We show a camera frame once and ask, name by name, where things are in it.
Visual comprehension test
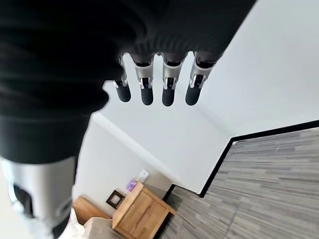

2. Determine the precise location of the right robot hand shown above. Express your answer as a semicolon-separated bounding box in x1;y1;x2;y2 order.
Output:
0;0;257;239

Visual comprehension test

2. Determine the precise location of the wooden bed headboard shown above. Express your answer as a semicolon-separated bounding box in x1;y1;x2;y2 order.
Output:
72;195;113;225

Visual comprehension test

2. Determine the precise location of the white bed sheet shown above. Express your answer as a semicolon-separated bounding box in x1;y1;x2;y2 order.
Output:
57;207;87;239

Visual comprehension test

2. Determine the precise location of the purple item on cabinet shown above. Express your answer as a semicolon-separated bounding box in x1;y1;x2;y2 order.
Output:
126;179;138;193

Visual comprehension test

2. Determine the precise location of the wooden bedside cabinet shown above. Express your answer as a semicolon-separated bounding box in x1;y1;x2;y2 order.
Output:
111;181;176;239

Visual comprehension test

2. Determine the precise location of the beige pillow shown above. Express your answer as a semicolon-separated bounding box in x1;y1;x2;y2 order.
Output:
83;216;128;239

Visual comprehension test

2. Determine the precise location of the black skirting board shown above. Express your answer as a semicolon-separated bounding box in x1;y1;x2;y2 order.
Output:
162;120;319;201

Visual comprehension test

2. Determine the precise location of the white wall switch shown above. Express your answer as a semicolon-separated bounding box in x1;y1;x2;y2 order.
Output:
138;169;150;182

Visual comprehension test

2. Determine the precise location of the dark framed wall socket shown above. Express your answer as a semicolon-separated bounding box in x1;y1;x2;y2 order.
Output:
106;190;125;209

